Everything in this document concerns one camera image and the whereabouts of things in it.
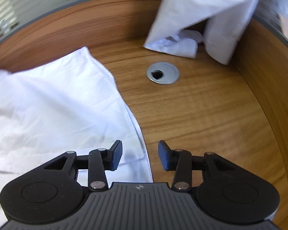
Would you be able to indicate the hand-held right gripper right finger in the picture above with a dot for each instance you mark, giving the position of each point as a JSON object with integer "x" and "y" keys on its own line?
{"x": 163, "y": 155}

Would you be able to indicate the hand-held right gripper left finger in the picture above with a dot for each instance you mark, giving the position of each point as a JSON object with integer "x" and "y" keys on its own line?
{"x": 117, "y": 155}

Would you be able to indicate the white shirt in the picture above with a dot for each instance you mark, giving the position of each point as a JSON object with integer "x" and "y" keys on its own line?
{"x": 50, "y": 105}

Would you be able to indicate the frosted glass partition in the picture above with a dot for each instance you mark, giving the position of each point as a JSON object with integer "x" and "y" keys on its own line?
{"x": 4, "y": 12}

